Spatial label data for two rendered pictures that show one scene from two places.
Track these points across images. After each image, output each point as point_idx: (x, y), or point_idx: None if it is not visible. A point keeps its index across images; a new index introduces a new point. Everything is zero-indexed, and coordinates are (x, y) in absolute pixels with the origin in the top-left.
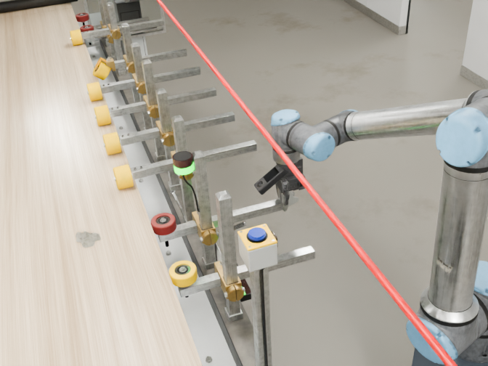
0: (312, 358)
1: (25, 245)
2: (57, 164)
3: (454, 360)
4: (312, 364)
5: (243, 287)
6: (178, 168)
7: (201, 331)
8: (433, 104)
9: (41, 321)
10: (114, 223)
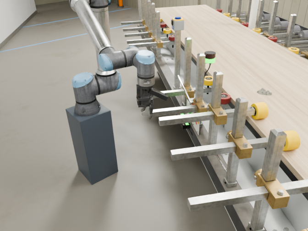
0: (138, 215)
1: (299, 92)
2: None
3: (101, 105)
4: (140, 212)
5: (181, 86)
6: None
7: None
8: (88, 9)
9: (264, 70)
10: (252, 98)
